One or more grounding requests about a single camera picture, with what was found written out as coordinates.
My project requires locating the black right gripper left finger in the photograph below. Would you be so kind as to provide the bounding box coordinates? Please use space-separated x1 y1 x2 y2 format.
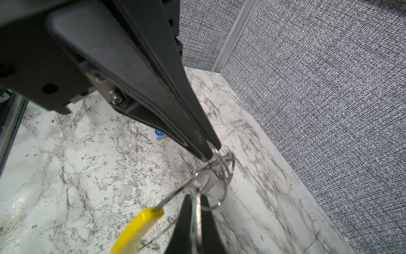
165 195 192 254

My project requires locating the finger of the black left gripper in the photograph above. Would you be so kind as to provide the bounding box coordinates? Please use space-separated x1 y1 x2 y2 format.
111 1 221 151

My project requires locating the yellow capped key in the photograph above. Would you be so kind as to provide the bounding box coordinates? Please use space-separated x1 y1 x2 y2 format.
110 177 194 254

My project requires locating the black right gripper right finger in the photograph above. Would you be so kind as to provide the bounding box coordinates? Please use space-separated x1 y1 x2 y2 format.
202 210 227 254

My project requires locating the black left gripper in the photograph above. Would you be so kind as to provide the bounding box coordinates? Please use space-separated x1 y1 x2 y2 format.
1 1 213 160

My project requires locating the blue capped key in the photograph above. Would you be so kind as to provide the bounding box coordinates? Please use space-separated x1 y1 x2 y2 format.
154 130 165 138

